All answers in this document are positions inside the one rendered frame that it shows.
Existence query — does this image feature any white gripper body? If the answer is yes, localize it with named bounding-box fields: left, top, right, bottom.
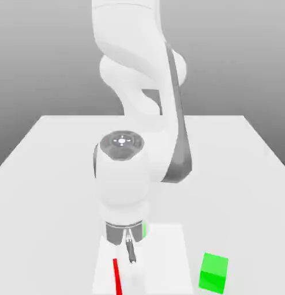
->
left=116, top=240, right=155, bottom=295

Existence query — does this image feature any small red cube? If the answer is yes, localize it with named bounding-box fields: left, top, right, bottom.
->
left=112, top=258, right=123, bottom=295

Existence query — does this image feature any small green cube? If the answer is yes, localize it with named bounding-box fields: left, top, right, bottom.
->
left=198, top=252, right=229, bottom=295

